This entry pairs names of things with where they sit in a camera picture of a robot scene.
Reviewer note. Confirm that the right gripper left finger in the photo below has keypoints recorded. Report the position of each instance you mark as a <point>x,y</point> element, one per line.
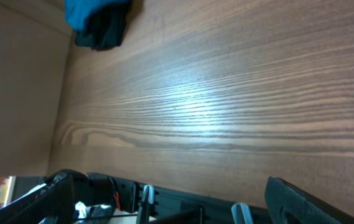
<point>54,201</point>

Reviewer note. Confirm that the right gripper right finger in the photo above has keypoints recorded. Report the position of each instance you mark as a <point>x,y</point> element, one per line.
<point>287,203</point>

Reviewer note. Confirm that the teal blue polo shirt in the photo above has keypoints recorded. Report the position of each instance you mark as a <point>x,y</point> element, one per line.
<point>77,12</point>

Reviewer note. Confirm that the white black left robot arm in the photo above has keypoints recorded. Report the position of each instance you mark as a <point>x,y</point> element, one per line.
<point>88,191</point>

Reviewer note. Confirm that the black crumpled garment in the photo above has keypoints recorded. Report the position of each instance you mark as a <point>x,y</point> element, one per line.
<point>105,28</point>

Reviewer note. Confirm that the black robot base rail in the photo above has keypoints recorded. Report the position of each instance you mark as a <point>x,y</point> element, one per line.
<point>171,206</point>

